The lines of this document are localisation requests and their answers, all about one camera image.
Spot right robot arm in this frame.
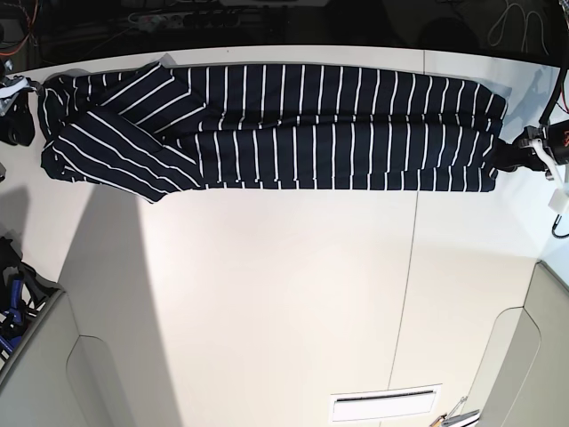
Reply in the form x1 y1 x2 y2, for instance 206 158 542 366
1 59 43 147

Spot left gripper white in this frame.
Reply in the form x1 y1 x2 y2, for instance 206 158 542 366
491 125 565 189

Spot blue black items in bin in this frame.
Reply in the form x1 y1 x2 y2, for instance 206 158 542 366
1 237 58 362

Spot tools at table edge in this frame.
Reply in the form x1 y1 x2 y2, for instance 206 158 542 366
429 396 480 427

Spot navy white striped T-shirt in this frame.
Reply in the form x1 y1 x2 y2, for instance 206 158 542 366
37 62 507 203

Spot grey panel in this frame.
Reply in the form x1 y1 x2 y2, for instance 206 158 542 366
1 291 114 427
462 262 568 426

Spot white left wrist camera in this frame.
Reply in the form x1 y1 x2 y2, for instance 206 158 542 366
549 189 569 215

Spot grey panel left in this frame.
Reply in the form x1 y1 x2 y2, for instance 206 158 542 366
1 291 114 427

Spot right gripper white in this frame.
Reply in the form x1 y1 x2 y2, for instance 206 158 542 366
0 76 42 146

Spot grey panel right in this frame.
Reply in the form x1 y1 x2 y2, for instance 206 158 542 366
462 262 568 426

